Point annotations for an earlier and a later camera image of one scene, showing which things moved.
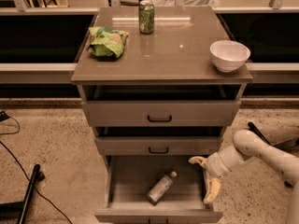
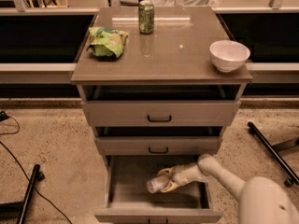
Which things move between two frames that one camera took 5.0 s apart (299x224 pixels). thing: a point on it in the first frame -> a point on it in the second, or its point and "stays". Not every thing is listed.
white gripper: (213, 165) -> (179, 176)
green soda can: (147, 17) stays
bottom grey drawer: (129, 178) stays
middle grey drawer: (160, 146) stays
